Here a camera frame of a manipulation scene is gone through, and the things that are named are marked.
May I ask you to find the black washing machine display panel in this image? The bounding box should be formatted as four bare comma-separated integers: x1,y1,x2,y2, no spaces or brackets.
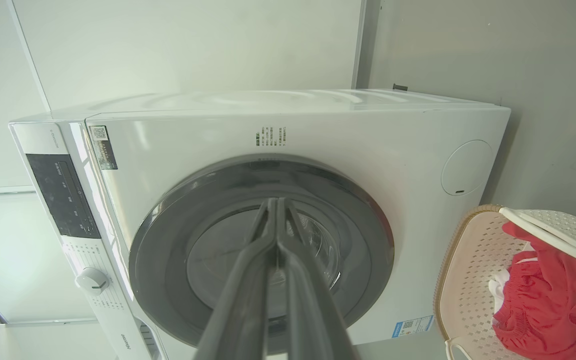
25,153,102,240

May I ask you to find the white washing machine control knob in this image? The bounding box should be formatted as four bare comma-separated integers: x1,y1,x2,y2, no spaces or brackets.
74,266,111,297

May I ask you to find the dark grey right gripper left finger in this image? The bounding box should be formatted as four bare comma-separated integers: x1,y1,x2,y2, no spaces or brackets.
193,198,279,360

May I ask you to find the white front-load washing machine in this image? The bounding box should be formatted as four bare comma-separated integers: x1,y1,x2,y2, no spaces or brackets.
9,88,512,360

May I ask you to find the dark round washing machine door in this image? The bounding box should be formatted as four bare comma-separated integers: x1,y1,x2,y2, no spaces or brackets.
128,153,396,356

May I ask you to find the red garment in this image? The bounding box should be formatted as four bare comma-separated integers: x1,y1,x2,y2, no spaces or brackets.
491,222,576,360

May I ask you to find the white garment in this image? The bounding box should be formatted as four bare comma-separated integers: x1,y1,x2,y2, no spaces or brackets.
487,242,537,302

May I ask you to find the beige perforated laundry basket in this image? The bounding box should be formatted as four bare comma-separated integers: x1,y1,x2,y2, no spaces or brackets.
433,203,576,360

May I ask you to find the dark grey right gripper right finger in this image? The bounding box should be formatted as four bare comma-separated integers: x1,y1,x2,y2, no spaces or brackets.
277,198,362,360

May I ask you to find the blue energy label sticker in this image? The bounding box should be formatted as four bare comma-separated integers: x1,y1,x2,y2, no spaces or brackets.
391,314,435,339

